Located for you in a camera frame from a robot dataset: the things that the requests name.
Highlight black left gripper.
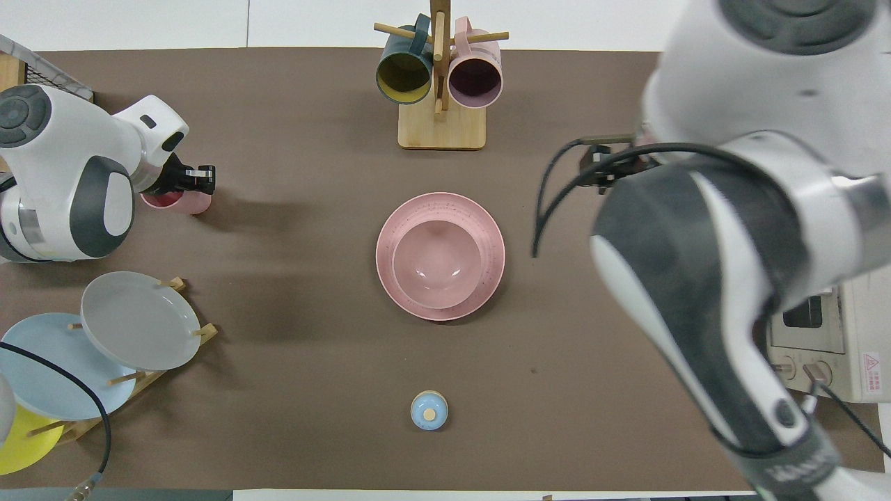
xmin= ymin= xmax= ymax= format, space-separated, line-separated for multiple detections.
xmin=148 ymin=153 xmax=217 ymax=198

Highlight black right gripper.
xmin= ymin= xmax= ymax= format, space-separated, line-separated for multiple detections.
xmin=578 ymin=134 xmax=659 ymax=196

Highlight pink cup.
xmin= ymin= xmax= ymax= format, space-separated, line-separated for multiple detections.
xmin=139 ymin=189 xmax=212 ymax=216

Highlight pink bowl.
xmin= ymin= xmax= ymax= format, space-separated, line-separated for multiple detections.
xmin=392 ymin=219 xmax=482 ymax=309

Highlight brown table mat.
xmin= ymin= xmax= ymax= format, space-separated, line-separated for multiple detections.
xmin=0 ymin=47 xmax=885 ymax=491

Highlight pink plate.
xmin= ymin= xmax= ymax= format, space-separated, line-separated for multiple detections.
xmin=376 ymin=193 xmax=506 ymax=322

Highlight gray plate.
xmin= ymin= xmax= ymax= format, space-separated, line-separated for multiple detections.
xmin=81 ymin=271 xmax=203 ymax=372

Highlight light pink mug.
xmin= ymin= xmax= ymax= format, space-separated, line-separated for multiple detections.
xmin=448 ymin=17 xmax=503 ymax=109

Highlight wooden mug tree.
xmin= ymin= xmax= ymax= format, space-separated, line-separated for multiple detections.
xmin=374 ymin=0 xmax=510 ymax=150

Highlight wooden plate rack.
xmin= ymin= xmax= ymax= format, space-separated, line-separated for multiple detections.
xmin=28 ymin=277 xmax=219 ymax=446

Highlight dark teal mug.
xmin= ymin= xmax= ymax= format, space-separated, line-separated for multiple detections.
xmin=376 ymin=15 xmax=434 ymax=105

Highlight wooden shelf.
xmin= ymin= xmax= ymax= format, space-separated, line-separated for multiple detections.
xmin=0 ymin=54 xmax=29 ymax=93

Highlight light blue plate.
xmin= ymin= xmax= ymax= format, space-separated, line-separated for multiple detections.
xmin=0 ymin=312 xmax=138 ymax=421

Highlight blue bell with wooden knob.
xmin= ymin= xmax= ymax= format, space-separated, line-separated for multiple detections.
xmin=410 ymin=390 xmax=449 ymax=431

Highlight white toaster oven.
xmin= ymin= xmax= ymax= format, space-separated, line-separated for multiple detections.
xmin=766 ymin=268 xmax=891 ymax=404

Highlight yellow plate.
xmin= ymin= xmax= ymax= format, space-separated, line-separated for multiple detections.
xmin=0 ymin=404 xmax=65 ymax=477

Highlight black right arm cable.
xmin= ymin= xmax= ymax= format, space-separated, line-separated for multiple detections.
xmin=533 ymin=141 xmax=728 ymax=258

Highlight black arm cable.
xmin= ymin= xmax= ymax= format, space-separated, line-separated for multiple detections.
xmin=533 ymin=141 xmax=728 ymax=258
xmin=0 ymin=341 xmax=112 ymax=501

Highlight black wire basket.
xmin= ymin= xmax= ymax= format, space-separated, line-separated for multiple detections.
xmin=0 ymin=35 xmax=95 ymax=102

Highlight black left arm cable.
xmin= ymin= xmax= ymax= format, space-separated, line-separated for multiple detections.
xmin=0 ymin=341 xmax=112 ymax=501

